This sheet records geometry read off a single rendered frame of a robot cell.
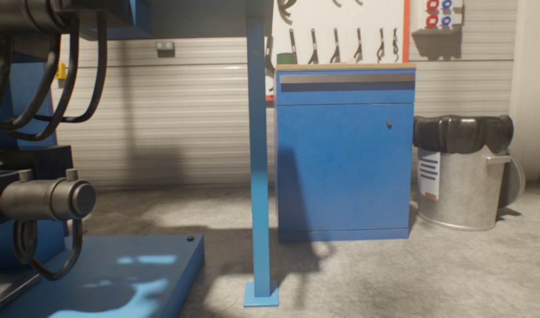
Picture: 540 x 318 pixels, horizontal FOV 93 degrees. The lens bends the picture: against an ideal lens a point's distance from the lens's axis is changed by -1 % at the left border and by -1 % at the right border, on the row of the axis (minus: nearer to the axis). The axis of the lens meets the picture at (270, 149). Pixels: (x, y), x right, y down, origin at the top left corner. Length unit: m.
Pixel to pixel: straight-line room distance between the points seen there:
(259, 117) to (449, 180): 1.28
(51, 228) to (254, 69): 1.07
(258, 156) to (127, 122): 2.10
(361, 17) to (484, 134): 1.53
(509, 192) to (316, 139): 1.37
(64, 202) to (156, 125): 2.01
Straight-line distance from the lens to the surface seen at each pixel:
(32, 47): 1.07
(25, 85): 1.37
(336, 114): 1.41
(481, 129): 1.81
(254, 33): 0.95
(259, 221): 0.99
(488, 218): 2.01
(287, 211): 1.46
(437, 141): 1.81
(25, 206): 0.89
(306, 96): 1.38
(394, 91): 1.52
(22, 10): 0.86
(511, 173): 2.23
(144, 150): 2.83
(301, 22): 2.68
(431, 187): 1.91
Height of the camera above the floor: 0.69
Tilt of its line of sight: 7 degrees down
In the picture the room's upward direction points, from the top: 1 degrees counter-clockwise
